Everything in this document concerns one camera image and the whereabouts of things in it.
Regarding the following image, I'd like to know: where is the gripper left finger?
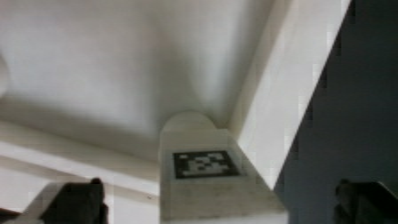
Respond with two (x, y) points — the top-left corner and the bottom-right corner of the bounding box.
(0, 177), (113, 224)

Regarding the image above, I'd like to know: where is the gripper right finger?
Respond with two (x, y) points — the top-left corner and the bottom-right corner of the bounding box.
(335, 179), (398, 224)

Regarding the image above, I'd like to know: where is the white table leg with tag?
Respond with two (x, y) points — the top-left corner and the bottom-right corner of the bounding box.
(159, 112), (290, 224)

